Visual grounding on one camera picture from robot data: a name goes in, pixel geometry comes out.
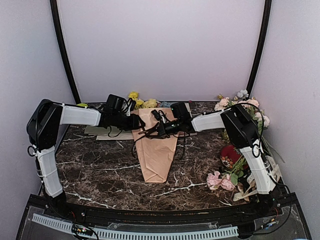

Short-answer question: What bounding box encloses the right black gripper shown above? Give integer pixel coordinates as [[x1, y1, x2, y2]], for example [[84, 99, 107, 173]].
[[146, 118, 182, 139]]

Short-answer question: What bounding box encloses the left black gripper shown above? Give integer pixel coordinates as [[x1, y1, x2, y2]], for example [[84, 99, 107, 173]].
[[113, 112, 146, 131]]

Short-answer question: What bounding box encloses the dark brown ribbon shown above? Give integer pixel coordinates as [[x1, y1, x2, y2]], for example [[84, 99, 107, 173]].
[[131, 123, 189, 160]]

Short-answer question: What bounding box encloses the blue fake flower stem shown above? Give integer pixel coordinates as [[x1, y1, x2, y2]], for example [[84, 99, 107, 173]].
[[159, 101, 173, 108]]

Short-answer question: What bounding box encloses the bright yellow flower stem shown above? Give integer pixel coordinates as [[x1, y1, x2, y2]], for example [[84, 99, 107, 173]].
[[128, 91, 145, 109]]

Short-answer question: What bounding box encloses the pale yellow flower stem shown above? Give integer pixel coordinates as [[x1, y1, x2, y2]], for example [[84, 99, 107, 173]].
[[142, 98, 158, 109]]

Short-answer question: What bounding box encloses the beige wrapping paper sheet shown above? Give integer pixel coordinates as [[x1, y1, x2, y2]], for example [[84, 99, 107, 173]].
[[131, 107, 181, 184]]

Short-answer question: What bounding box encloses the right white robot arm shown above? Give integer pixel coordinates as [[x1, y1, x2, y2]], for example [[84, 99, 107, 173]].
[[156, 103, 276, 195]]

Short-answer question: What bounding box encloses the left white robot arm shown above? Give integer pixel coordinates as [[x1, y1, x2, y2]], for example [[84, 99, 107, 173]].
[[26, 94, 146, 198]]

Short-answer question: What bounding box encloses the pink fake flower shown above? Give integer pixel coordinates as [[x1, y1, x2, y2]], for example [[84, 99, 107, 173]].
[[206, 155, 247, 191]]

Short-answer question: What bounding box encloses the bunch of fake flowers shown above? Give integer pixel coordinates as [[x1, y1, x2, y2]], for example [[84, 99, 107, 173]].
[[214, 89, 271, 136]]

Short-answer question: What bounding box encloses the pink wrapping paper stack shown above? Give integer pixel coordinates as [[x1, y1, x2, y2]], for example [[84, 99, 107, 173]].
[[182, 103, 198, 137]]

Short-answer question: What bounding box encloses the green wrapping paper sheet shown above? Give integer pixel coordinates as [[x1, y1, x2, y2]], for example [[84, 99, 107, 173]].
[[84, 126, 134, 141]]

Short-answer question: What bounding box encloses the green plastic bowl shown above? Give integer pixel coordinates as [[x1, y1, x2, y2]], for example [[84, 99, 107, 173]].
[[77, 103, 88, 108]]

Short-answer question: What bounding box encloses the red floral tin lid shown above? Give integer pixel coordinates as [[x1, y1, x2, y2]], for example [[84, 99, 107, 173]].
[[220, 144, 248, 171]]

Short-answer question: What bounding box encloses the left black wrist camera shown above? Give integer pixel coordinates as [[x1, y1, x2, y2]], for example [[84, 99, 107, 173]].
[[102, 94, 125, 115]]

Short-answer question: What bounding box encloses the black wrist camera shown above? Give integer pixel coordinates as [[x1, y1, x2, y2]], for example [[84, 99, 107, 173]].
[[170, 102, 191, 121], [102, 94, 125, 115]]

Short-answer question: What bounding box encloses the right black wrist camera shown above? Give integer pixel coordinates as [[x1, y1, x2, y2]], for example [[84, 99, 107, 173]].
[[170, 102, 191, 121]]

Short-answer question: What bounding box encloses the white slotted cable duct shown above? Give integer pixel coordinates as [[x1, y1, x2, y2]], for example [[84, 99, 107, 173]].
[[31, 213, 239, 240]]

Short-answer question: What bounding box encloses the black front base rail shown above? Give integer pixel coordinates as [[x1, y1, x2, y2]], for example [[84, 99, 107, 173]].
[[27, 193, 301, 227]]

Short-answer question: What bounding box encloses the left black frame post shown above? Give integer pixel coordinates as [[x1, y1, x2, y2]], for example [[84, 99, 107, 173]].
[[49, 0, 81, 104]]

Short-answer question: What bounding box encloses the black frame post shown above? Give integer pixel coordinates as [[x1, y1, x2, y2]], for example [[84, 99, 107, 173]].
[[49, 0, 81, 104], [246, 0, 273, 97]]

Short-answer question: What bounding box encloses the right black frame post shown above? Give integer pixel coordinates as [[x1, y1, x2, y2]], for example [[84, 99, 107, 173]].
[[246, 0, 273, 97]]

